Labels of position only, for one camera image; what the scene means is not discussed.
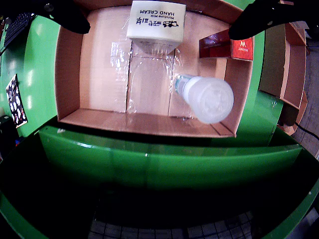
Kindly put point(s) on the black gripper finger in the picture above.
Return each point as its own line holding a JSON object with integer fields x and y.
{"x": 261, "y": 17}
{"x": 62, "y": 15}

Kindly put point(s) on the cow print hand cream box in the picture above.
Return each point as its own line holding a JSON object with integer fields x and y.
{"x": 155, "y": 22}

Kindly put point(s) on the tall white product box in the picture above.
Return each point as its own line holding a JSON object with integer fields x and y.
{"x": 301, "y": 25}

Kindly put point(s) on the dark red carton box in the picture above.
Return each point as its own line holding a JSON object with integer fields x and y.
{"x": 216, "y": 47}

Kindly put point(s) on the divided cardboard box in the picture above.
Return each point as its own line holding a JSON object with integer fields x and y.
{"x": 291, "y": 74}

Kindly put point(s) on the shallow cardboard tray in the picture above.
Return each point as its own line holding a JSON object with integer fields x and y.
{"x": 99, "y": 82}

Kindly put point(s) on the black keyboard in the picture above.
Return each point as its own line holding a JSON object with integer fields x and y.
{"x": 17, "y": 27}

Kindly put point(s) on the white bottle translucent cap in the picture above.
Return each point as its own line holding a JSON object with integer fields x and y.
{"x": 209, "y": 99}

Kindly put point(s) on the black picture sticker sheet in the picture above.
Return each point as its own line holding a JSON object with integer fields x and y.
{"x": 16, "y": 102}

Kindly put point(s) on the black rounded device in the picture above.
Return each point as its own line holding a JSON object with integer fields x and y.
{"x": 7, "y": 137}

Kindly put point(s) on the green metal shelf rack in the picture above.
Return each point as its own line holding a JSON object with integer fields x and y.
{"x": 149, "y": 164}

